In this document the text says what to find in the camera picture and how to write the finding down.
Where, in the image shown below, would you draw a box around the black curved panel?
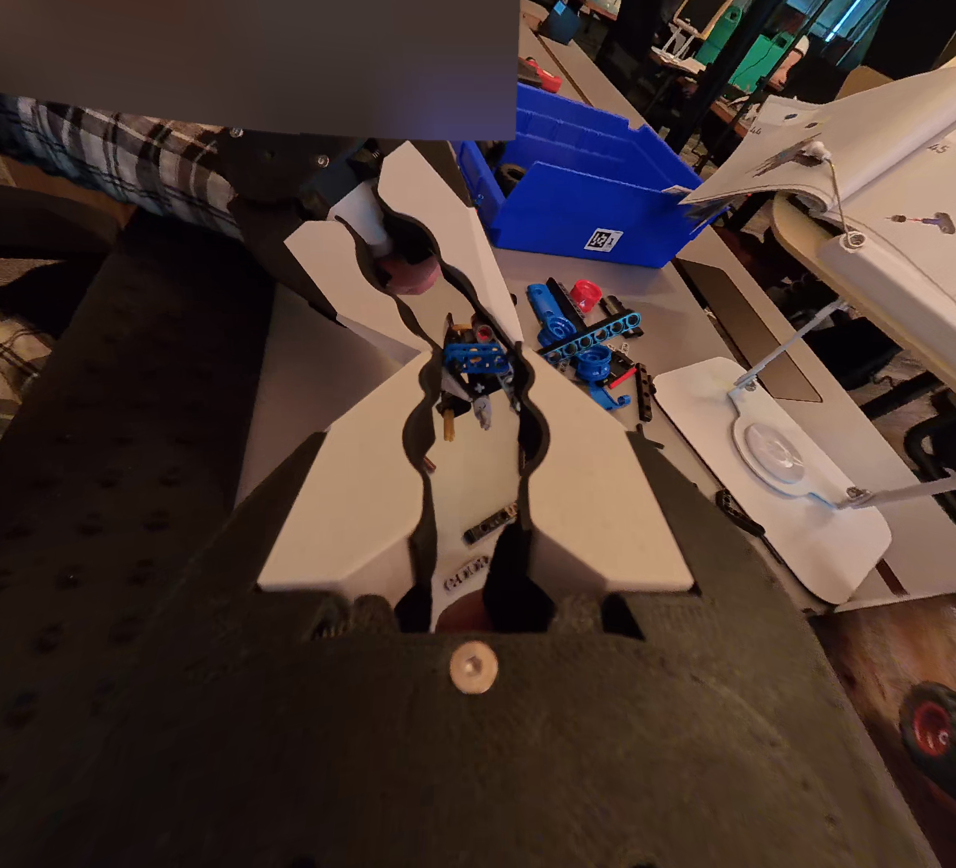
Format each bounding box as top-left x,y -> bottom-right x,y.
599,295 -> 646,340

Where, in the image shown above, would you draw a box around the long black holed beam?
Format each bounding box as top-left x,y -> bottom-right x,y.
544,276 -> 593,333

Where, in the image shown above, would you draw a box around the person's plaid shirt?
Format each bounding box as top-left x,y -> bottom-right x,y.
0,315 -> 57,428

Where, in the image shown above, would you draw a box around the blue curved panel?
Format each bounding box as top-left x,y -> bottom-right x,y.
525,281 -> 582,345

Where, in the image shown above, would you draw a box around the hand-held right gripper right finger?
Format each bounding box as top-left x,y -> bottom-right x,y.
481,347 -> 697,633

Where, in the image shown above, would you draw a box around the grey thin beam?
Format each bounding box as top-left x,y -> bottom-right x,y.
443,556 -> 491,594

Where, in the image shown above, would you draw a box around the grey desk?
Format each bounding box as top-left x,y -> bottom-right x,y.
235,1 -> 956,615

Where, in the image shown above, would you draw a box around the short black holed beam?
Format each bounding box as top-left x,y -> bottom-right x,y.
462,504 -> 519,545

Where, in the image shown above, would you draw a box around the blue storage bin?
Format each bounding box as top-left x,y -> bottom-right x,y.
456,82 -> 729,270

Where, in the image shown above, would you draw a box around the black steel pole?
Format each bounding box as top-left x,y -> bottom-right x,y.
663,0 -> 848,153

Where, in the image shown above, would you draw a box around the black angled beam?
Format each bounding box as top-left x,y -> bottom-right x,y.
716,489 -> 768,538

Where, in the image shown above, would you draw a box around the white book stand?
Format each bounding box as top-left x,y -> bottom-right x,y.
653,143 -> 956,606

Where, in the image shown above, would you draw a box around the blue long holed beam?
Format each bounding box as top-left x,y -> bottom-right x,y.
536,310 -> 645,369

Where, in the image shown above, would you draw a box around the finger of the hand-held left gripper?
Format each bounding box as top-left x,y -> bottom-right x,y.
375,138 -> 525,348
282,217 -> 430,361

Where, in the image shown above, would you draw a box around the person's left hand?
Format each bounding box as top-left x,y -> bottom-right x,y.
372,250 -> 443,297

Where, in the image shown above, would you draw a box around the toy truck set box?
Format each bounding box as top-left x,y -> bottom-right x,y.
810,603 -> 956,868

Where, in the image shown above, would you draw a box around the person's left forearm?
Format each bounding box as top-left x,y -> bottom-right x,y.
0,93 -> 247,242

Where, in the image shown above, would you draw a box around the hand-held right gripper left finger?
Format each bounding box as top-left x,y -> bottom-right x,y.
256,351 -> 440,633

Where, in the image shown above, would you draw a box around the instruction booklet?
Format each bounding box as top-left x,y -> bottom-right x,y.
676,65 -> 956,227

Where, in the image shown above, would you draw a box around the black perforated panel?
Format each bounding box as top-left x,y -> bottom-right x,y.
0,211 -> 277,735

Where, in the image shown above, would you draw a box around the small brick assembly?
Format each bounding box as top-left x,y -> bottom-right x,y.
435,314 -> 525,445

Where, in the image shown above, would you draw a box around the teal bucket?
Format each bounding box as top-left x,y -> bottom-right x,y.
539,0 -> 584,41

